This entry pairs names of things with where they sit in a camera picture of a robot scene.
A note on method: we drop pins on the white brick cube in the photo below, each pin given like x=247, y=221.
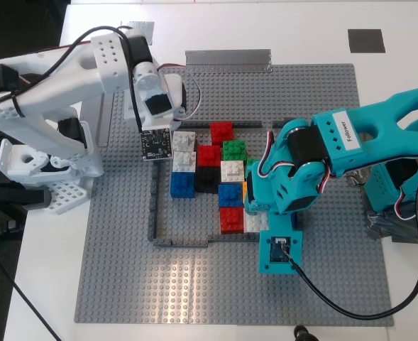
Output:
x=254, y=223
x=231, y=170
x=185, y=161
x=185, y=142

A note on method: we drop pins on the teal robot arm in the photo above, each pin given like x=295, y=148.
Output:
x=372, y=117

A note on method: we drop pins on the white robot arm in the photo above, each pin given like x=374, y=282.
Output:
x=52, y=78

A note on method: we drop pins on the yellow brick cube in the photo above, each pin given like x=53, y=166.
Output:
x=244, y=192

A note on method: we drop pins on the red brick cube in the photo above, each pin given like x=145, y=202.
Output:
x=208, y=156
x=231, y=220
x=221, y=131

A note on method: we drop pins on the black brick cube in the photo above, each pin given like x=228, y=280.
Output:
x=207, y=180

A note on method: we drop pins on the square grey tape patch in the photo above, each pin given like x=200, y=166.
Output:
x=144, y=30

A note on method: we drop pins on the grey studded baseplate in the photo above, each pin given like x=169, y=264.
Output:
x=230, y=284

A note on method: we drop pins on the black knob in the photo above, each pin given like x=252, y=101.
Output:
x=302, y=334

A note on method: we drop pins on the square dark tape patch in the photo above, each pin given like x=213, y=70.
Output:
x=366, y=40

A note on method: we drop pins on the black table clamp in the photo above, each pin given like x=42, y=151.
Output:
x=17, y=197

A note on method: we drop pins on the dark grey brick wall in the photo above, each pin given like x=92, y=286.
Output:
x=153, y=206
x=233, y=238
x=277, y=124
x=299, y=222
x=180, y=243

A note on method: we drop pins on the black camera circuit board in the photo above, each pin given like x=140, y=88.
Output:
x=157, y=145

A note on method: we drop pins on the teal camera mount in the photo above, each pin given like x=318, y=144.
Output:
x=265, y=263

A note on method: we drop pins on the grey duct tape strip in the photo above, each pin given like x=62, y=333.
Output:
x=105, y=120
x=356, y=179
x=230, y=61

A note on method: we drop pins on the crumpled grey duct tape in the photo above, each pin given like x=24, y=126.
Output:
x=386, y=227

